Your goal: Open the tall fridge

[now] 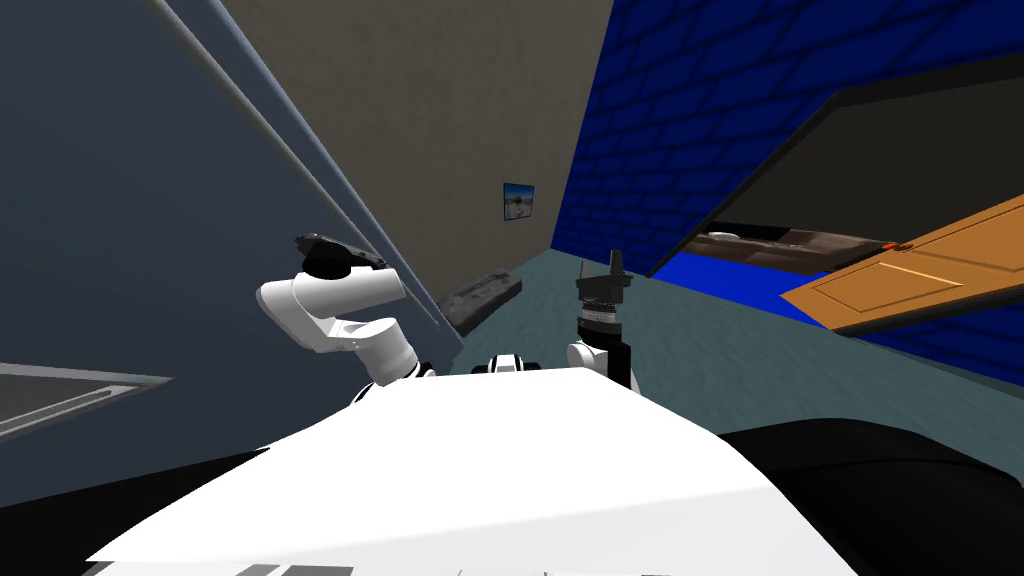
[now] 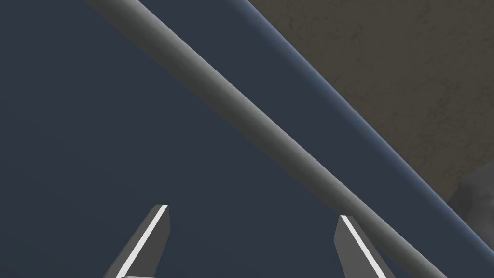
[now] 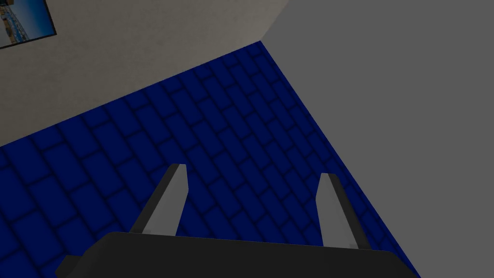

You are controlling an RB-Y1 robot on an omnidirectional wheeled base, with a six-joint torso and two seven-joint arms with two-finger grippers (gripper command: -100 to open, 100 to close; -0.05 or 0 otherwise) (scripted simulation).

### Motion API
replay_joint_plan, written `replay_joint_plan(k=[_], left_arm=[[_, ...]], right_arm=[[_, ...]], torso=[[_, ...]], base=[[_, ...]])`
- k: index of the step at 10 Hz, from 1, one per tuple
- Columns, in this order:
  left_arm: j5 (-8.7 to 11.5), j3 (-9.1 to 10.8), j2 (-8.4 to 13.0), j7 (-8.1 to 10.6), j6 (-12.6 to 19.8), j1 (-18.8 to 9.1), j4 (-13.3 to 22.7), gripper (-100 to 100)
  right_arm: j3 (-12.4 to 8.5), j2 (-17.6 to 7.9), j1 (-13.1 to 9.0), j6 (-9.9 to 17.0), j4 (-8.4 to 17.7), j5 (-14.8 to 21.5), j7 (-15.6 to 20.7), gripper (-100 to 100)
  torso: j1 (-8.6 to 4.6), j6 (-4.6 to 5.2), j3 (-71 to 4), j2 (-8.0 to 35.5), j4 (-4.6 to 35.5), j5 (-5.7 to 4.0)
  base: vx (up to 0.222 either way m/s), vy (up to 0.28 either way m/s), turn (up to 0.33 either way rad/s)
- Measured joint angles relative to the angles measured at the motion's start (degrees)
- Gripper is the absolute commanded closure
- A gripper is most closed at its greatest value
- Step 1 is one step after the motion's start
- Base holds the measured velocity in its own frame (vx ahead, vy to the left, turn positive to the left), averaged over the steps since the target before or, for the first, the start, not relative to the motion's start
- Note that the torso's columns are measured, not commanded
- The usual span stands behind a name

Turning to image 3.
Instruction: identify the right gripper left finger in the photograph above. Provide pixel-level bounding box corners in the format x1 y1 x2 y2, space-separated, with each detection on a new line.
129 163 190 237

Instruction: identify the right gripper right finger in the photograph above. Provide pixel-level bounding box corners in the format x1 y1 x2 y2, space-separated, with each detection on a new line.
315 172 372 251

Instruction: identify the framed blue wall picture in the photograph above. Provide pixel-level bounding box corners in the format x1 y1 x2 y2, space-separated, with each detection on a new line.
0 0 58 50

